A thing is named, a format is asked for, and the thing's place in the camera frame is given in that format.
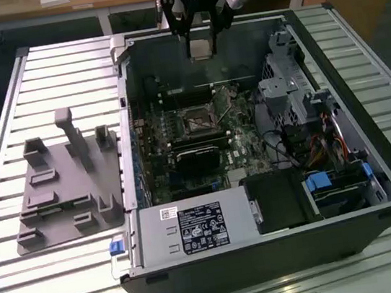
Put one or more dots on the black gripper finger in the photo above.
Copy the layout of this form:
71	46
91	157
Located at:
222	11
176	7

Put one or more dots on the green motherboard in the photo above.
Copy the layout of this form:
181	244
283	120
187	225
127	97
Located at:
250	146

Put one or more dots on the green RAM stick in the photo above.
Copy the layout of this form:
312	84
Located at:
55	209

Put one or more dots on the black PC case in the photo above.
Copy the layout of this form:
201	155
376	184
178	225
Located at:
234	268

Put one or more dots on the black disk drive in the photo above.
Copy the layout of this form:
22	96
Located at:
337	197

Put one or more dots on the silver CPU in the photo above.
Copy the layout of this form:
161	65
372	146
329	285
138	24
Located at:
202	49

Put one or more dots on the grey parts rack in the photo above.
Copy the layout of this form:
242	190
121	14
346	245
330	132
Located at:
61	172

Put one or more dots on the blue case latch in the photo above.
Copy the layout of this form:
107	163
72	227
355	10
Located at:
116	247

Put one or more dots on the black CPU socket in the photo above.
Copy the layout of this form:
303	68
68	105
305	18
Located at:
197	122

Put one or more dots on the grey power supply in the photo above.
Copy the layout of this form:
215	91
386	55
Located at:
149	233

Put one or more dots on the silver chipset heatsink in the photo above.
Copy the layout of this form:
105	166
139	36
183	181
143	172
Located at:
237	177

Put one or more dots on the black RAM slot block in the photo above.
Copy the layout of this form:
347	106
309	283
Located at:
188	98

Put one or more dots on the blue disk carrier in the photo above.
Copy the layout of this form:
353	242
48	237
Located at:
319	182

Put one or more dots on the black plastic shroud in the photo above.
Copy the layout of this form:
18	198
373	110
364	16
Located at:
279	200

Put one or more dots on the black graphics card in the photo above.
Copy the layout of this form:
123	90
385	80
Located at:
197	160

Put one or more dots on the black RAM stick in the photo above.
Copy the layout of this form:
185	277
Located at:
200	144
198	137

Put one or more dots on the blue plastic clip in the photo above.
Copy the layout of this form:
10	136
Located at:
367	170

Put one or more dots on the silver disk bay cage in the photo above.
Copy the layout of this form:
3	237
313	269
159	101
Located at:
274	88

